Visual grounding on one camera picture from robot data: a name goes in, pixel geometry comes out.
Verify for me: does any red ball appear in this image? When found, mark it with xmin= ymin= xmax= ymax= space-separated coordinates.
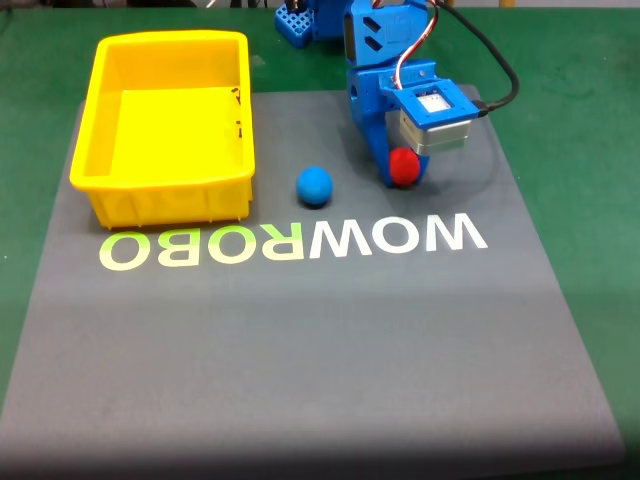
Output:
xmin=388 ymin=147 xmax=421 ymax=187

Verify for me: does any blue ball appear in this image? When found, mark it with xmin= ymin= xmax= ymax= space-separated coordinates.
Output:
xmin=295 ymin=166 xmax=334 ymax=208

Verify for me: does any yellow plastic bin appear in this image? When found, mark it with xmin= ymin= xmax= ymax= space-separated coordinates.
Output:
xmin=68 ymin=29 xmax=257 ymax=230

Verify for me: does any grey mat with WOWROBO print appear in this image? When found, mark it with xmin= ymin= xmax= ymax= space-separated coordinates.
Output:
xmin=0 ymin=83 xmax=627 ymax=467

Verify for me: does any silver camera in blue mount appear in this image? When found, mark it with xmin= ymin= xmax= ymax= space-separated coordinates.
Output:
xmin=388 ymin=79 xmax=484 ymax=157

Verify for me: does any red and white servo wire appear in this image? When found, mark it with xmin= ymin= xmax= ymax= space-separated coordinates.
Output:
xmin=393 ymin=0 xmax=442 ymax=92

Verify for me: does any black camera cable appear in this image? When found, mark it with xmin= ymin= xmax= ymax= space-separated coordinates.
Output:
xmin=433 ymin=0 xmax=521 ymax=119

